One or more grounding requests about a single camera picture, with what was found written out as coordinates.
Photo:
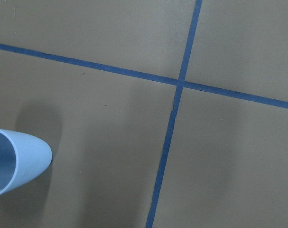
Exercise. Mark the light blue plastic cup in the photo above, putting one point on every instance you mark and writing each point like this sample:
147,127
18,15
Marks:
23,157

